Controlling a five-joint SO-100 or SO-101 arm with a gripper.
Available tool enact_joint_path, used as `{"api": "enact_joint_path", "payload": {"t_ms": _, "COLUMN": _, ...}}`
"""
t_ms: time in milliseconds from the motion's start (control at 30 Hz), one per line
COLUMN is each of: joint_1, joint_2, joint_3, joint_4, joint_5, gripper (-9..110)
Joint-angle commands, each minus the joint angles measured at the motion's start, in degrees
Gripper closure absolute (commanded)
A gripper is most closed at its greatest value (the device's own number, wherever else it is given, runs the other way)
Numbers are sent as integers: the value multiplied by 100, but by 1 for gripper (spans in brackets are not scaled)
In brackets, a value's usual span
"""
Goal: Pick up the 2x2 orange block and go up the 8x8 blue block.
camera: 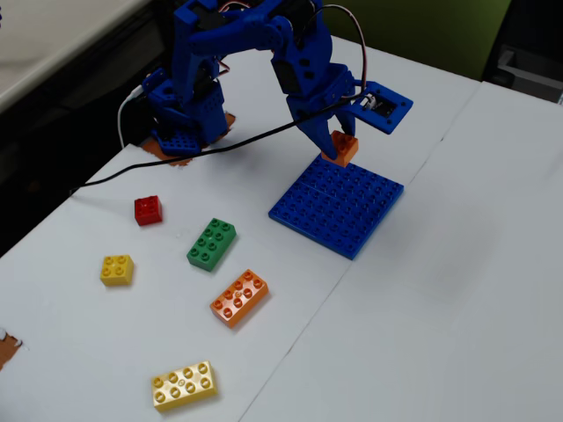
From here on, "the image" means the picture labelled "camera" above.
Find grey box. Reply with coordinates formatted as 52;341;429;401
496;43;563;105

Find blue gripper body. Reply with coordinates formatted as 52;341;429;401
285;63;356;127

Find green 2x4 block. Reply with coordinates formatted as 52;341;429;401
186;217;238;273

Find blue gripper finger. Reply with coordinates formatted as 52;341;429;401
295;112;340;162
335;107;357;137

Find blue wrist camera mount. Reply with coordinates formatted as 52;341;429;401
350;80;415;135

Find orange 2x4 block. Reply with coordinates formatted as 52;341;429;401
209;268;270;330

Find orange 2x2 block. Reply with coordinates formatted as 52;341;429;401
320;129;360;168

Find red white servo wire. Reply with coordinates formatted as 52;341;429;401
317;4;369;96

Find red 2x2 block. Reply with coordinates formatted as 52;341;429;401
134;194;165;227

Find yellow 2x4 block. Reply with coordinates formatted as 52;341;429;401
150;360;219;413

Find yellow 2x2 block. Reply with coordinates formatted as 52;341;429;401
99;254;135;287

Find white power cable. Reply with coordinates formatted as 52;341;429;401
116;85;145;149

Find black camera cable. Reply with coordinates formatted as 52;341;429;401
69;94;366;197

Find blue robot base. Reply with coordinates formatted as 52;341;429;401
143;68;230;158

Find white background table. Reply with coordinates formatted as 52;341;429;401
0;0;150;113

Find blue 8x8 stud plate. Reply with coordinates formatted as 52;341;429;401
267;154;406;262

